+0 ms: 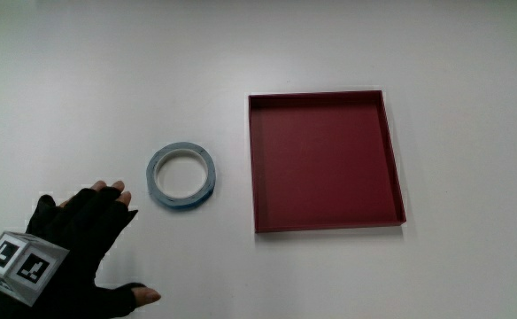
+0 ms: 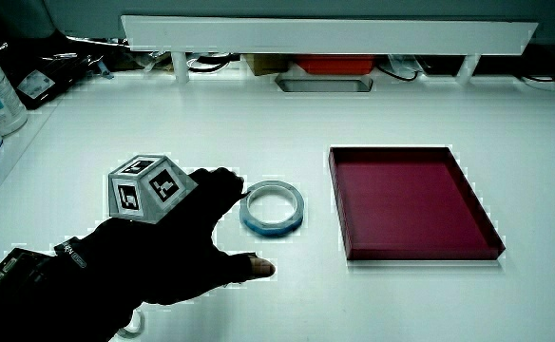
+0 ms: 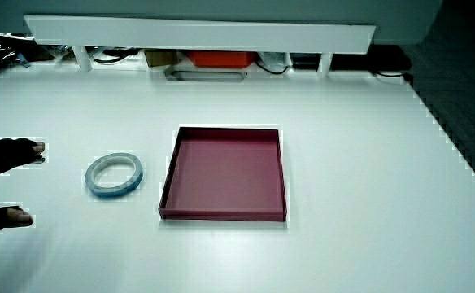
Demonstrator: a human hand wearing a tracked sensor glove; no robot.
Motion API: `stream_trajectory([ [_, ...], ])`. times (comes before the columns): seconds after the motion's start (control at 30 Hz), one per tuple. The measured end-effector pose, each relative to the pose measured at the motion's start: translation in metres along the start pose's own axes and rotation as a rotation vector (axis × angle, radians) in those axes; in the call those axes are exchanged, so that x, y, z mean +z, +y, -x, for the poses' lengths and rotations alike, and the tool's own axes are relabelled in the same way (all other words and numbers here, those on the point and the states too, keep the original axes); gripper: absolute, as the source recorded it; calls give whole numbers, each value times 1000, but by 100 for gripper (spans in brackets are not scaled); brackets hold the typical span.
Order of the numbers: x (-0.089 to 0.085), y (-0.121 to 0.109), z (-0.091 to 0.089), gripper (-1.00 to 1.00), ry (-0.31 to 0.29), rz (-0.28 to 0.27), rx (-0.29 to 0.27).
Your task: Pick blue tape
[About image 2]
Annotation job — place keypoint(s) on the brown cardboard box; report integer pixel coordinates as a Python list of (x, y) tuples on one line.
[(265, 63)]

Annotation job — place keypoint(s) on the person's left forearm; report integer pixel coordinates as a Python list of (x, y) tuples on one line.
[(35, 304)]

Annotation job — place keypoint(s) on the orange box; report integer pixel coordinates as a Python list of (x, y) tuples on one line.
[(335, 64)]

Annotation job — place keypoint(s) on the black bag with white label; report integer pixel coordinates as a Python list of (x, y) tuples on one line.
[(44, 76)]

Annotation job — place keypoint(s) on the white desk shelf riser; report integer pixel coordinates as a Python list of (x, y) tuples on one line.
[(325, 35)]

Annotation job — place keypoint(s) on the blue tape roll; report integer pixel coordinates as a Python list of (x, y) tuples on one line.
[(257, 223)]

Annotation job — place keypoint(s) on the person's left hand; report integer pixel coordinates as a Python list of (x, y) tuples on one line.
[(177, 247)]

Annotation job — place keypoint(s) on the dark red tray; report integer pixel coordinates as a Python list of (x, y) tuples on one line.
[(401, 204)]

